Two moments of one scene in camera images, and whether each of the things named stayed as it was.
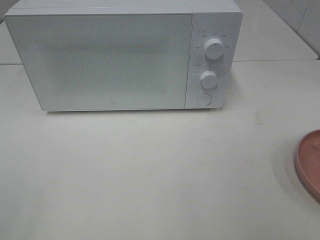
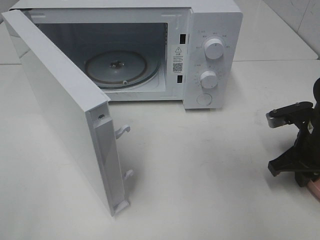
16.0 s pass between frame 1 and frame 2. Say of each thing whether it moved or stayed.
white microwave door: moved
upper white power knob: stayed
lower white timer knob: stayed
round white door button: stayed
